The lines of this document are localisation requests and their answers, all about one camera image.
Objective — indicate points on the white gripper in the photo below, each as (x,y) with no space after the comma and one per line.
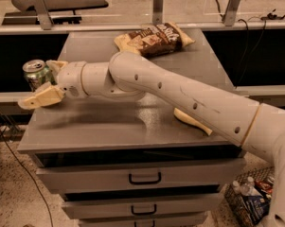
(70,78)

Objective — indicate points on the green soda can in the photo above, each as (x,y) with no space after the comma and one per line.
(37,73)

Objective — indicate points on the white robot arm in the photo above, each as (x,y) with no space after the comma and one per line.
(255,127)

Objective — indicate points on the grey drawer cabinet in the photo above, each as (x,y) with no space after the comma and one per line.
(84,150)

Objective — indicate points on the brown chip bag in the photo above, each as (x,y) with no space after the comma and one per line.
(155,40)

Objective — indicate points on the yellow sponge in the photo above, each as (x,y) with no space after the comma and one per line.
(185,118)

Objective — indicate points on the clear plastic water bottle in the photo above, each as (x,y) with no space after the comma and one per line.
(248,187)

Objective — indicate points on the red snack bag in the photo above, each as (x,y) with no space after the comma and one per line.
(263,187)

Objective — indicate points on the blue snack bag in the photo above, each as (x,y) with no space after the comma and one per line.
(257,206)

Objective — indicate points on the left metal rail bracket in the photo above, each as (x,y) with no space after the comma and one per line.
(42,14)

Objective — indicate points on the metal rail bracket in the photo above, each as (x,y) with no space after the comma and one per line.
(230,14)
(42,14)
(157,11)

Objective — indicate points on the top drawer black handle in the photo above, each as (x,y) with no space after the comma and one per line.
(144,179)

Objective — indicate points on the drawer black handle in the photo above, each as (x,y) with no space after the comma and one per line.
(144,179)
(145,223)
(143,210)

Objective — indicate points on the middle metal rail bracket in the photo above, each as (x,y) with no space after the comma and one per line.
(157,11)

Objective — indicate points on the middle drawer black handle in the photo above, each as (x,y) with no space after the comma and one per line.
(143,210)

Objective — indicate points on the bottom drawer black handle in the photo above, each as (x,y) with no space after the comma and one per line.
(145,223)

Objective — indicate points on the right metal rail bracket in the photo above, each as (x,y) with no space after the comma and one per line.
(230,14)

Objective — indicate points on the wire basket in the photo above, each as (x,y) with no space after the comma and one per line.
(234,197)

